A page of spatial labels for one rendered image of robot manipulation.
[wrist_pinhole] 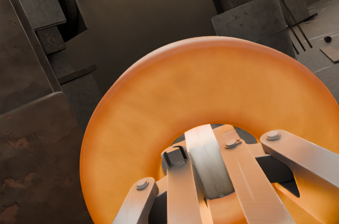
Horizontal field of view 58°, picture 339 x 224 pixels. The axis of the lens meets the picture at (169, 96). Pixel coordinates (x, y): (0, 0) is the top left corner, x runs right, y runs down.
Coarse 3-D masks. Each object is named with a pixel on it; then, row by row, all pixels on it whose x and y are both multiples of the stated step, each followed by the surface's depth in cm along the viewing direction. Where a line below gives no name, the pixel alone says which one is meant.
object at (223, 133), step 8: (216, 128) 18; (224, 128) 17; (232, 128) 17; (216, 136) 17; (224, 136) 16; (232, 136) 16; (248, 144) 15; (256, 144) 14; (256, 152) 14; (264, 152) 13; (256, 160) 13; (264, 160) 13; (272, 160) 13; (264, 168) 13; (272, 168) 13; (280, 168) 13; (288, 168) 13; (272, 176) 13; (280, 176) 13; (288, 176) 13
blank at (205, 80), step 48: (192, 48) 15; (240, 48) 15; (144, 96) 16; (192, 96) 16; (240, 96) 16; (288, 96) 16; (96, 144) 17; (144, 144) 17; (336, 144) 17; (96, 192) 17
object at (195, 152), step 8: (192, 136) 16; (192, 144) 15; (200, 144) 15; (192, 152) 15; (200, 152) 15; (192, 160) 15; (200, 160) 15; (200, 168) 15; (208, 168) 15; (200, 176) 15; (208, 176) 15; (208, 184) 15; (216, 184) 15; (208, 192) 15; (216, 192) 15
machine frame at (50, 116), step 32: (0, 0) 41; (0, 32) 41; (32, 32) 50; (0, 64) 40; (32, 64) 42; (0, 96) 40; (32, 96) 42; (64, 96) 39; (0, 128) 35; (32, 128) 37; (64, 128) 39; (0, 160) 35; (32, 160) 37; (64, 160) 39; (0, 192) 35; (32, 192) 37; (64, 192) 39
